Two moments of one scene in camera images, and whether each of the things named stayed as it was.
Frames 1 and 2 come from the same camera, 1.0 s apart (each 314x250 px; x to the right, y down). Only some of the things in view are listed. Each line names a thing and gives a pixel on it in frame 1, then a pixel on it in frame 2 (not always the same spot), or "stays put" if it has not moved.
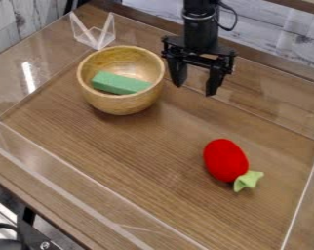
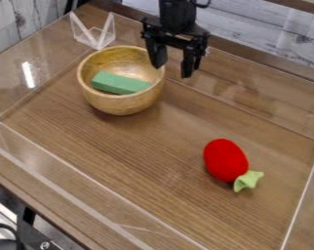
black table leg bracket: [29, 238] stays put
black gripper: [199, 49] -> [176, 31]
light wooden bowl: [129, 61] stays put
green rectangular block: [119, 84] stays put
